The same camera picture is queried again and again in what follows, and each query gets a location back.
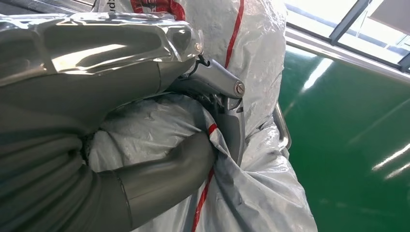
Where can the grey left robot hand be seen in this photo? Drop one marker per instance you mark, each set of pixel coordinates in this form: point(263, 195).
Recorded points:
point(80, 89)

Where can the grey package with red print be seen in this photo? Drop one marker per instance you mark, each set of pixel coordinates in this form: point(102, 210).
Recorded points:
point(262, 192)

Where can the green conveyor belt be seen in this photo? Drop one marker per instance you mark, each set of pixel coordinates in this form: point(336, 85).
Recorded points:
point(352, 144)

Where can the silver conveyor side rail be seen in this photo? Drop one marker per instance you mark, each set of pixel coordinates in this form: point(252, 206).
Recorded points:
point(336, 52)

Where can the dark window frame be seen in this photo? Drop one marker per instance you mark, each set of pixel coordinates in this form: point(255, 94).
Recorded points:
point(349, 19)

